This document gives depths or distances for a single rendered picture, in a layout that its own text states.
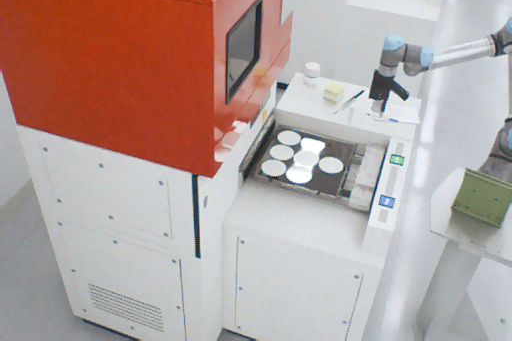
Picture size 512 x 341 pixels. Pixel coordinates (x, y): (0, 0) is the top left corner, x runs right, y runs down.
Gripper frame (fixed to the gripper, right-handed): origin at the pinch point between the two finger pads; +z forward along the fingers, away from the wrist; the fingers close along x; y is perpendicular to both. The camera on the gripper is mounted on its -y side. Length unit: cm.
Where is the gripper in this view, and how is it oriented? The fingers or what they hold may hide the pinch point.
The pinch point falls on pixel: (382, 115)
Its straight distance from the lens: 235.6
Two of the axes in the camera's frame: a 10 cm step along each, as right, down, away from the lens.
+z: -0.5, 7.9, 6.1
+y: -9.5, -2.3, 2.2
